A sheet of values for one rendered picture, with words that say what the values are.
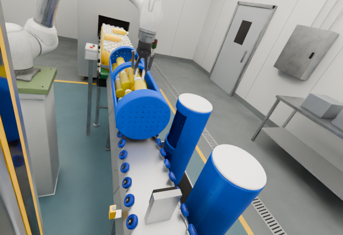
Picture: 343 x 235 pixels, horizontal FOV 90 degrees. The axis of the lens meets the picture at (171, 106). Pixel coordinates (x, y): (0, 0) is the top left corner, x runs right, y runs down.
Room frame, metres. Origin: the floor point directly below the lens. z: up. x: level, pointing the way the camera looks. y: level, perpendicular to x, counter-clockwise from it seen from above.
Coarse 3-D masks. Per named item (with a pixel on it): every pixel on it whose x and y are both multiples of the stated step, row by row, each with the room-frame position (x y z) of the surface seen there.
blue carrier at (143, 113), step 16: (128, 48) 1.44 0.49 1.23; (128, 64) 1.07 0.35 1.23; (112, 80) 1.00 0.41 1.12; (128, 96) 0.71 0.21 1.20; (144, 96) 0.71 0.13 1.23; (160, 96) 0.77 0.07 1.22; (128, 112) 0.68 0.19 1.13; (144, 112) 0.72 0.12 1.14; (160, 112) 0.76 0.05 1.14; (128, 128) 0.69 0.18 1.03; (144, 128) 0.73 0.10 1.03; (160, 128) 0.77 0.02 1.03
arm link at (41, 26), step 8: (40, 0) 1.01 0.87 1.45; (48, 0) 1.02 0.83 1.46; (56, 0) 1.05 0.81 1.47; (40, 8) 1.01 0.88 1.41; (48, 8) 1.03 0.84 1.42; (56, 8) 1.07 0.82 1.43; (40, 16) 1.01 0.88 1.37; (48, 16) 1.03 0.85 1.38; (32, 24) 0.99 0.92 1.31; (40, 24) 1.02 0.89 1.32; (48, 24) 1.04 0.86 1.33; (32, 32) 0.98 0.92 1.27; (40, 32) 1.00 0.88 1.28; (48, 32) 1.03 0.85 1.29; (56, 32) 1.09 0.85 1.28; (40, 40) 0.99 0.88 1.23; (48, 40) 1.03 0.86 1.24; (56, 40) 1.11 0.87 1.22; (48, 48) 1.04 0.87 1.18
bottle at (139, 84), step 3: (135, 81) 0.93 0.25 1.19; (138, 81) 0.89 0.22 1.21; (141, 81) 0.90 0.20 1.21; (135, 84) 0.88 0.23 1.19; (138, 84) 0.87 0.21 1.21; (141, 84) 0.87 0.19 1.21; (144, 84) 0.89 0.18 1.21; (135, 87) 0.86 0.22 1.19; (138, 87) 0.85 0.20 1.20; (141, 87) 0.85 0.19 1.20; (144, 87) 0.86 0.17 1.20
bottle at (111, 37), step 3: (105, 33) 1.97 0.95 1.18; (105, 36) 1.95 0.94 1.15; (108, 36) 1.96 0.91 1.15; (111, 36) 1.98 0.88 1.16; (114, 36) 2.00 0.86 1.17; (117, 36) 2.02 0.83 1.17; (105, 39) 1.96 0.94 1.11; (108, 39) 1.97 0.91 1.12; (111, 39) 1.98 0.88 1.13; (114, 39) 1.99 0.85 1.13; (117, 39) 2.01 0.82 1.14; (120, 39) 2.04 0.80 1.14
